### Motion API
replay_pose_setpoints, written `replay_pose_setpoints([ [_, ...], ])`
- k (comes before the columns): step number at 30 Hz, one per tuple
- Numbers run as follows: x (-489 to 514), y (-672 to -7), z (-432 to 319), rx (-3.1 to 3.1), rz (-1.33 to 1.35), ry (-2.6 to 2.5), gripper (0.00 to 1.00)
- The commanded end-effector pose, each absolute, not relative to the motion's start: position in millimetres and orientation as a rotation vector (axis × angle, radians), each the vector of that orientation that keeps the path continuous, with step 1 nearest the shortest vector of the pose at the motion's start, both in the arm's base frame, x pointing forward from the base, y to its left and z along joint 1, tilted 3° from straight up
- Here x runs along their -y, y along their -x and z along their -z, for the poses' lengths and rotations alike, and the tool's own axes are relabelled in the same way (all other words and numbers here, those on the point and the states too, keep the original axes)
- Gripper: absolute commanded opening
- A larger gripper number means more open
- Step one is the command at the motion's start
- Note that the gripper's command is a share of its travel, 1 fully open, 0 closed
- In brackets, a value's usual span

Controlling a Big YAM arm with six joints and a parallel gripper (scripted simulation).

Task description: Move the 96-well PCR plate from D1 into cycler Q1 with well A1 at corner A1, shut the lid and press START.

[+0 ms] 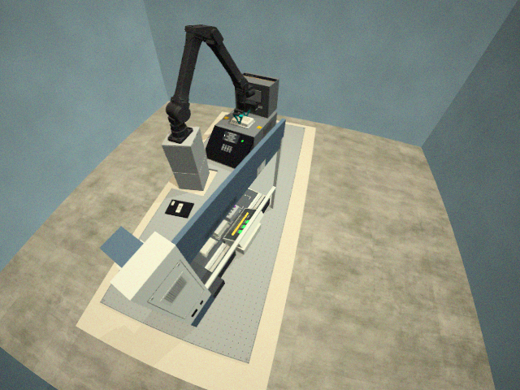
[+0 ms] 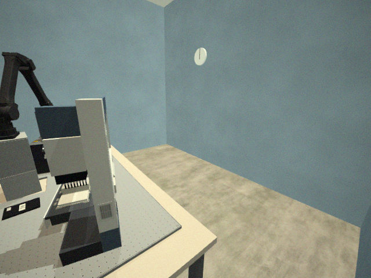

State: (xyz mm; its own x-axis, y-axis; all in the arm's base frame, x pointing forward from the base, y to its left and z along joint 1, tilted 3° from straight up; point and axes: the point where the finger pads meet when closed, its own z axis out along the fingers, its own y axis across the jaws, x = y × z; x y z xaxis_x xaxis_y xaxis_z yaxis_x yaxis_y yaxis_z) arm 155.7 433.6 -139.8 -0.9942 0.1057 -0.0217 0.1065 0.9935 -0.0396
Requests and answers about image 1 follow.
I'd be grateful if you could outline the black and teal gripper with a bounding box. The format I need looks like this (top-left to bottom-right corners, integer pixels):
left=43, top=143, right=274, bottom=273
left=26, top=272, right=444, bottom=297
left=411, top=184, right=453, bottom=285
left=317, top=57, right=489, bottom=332
left=233, top=101, right=250, bottom=124

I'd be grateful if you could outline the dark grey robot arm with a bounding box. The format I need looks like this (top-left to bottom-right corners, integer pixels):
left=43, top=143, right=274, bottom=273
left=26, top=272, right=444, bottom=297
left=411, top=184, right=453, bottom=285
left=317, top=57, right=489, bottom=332
left=166, top=24, right=258, bottom=144

